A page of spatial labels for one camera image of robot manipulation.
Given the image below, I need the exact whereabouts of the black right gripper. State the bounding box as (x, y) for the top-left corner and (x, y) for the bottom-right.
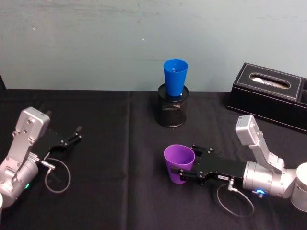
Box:
(170, 144), (247, 186)

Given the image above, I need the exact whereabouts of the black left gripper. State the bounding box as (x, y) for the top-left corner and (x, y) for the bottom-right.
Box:
(30, 126), (83, 161)

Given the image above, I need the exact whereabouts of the purple plastic cup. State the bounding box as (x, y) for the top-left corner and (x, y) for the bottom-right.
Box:
(164, 144), (195, 184)

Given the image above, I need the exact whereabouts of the black table cloth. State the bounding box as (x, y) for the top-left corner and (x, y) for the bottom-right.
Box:
(0, 88), (307, 230)

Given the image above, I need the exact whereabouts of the black mesh pen holder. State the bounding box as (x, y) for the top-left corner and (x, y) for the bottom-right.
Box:
(157, 83), (189, 127)

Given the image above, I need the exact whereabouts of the blue plastic cup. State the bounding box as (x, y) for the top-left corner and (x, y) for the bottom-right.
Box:
(163, 59), (189, 98)

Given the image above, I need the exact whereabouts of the black leather tissue box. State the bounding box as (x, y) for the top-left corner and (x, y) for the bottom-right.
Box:
(226, 62), (307, 134)

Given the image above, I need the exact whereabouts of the white tissue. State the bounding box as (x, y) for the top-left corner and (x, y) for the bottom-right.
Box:
(251, 74), (287, 87)

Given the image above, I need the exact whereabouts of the thin left gripper cable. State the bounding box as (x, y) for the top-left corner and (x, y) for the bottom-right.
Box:
(39, 158), (71, 193)

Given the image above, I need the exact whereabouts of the thin gripper cable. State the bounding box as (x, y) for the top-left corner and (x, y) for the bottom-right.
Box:
(217, 178), (255, 218)
(39, 158), (71, 193)

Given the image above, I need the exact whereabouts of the thin right gripper cable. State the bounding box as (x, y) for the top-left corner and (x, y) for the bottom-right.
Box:
(217, 178), (255, 218)

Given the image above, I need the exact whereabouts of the pale grey wall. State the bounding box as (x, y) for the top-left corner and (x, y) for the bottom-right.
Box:
(0, 0), (307, 92)

